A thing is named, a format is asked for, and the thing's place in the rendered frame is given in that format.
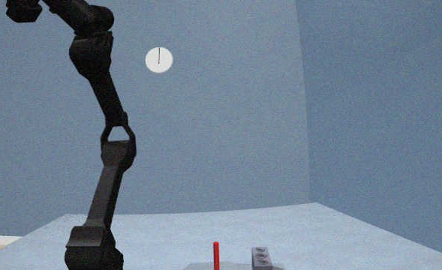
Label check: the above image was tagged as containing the red peg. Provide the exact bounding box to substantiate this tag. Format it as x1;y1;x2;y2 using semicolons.
213;242;219;270

